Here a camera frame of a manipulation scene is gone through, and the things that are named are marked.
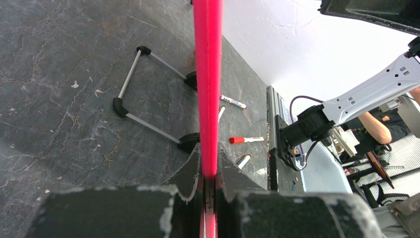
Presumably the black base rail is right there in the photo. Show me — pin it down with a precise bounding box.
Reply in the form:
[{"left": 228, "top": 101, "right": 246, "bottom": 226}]
[{"left": 266, "top": 86, "right": 304, "bottom": 192}]

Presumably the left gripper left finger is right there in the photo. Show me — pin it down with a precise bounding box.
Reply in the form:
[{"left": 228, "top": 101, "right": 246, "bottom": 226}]
[{"left": 163, "top": 144, "right": 204, "bottom": 201}]

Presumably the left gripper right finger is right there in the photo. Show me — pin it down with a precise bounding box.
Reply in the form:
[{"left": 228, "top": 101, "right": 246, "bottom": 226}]
[{"left": 215, "top": 144, "right": 266, "bottom": 201}]

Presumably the red whiteboard marker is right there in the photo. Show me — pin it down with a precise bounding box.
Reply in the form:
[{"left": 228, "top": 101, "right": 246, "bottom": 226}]
[{"left": 229, "top": 136, "right": 265, "bottom": 144}]

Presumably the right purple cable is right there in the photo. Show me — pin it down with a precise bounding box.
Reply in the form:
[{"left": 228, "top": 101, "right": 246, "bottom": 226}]
[{"left": 289, "top": 95, "right": 324, "bottom": 165}]

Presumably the seated person in background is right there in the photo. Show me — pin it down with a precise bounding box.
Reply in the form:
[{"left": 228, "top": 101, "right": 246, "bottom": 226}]
[{"left": 340, "top": 107, "right": 411, "bottom": 162}]

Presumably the whiteboard wire stand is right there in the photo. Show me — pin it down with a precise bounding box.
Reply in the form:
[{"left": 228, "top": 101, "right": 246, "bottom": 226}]
[{"left": 111, "top": 45, "right": 200, "bottom": 154}]

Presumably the blue whiteboard marker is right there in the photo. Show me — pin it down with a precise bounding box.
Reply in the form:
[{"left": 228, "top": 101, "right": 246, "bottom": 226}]
[{"left": 218, "top": 106, "right": 226, "bottom": 122}]

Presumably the purple whiteboard marker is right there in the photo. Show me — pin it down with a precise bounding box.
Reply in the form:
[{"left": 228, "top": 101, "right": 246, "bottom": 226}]
[{"left": 220, "top": 94, "right": 247, "bottom": 109}]

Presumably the black whiteboard marker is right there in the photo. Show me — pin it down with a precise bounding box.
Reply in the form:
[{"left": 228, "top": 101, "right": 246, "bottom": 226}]
[{"left": 237, "top": 154, "right": 251, "bottom": 169}]

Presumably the pink framed whiteboard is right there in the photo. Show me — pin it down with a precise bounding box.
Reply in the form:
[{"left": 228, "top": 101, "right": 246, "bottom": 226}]
[{"left": 193, "top": 0, "right": 223, "bottom": 238}]

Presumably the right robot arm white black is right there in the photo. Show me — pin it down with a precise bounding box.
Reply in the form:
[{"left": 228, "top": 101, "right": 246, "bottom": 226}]
[{"left": 276, "top": 37, "right": 420, "bottom": 149}]

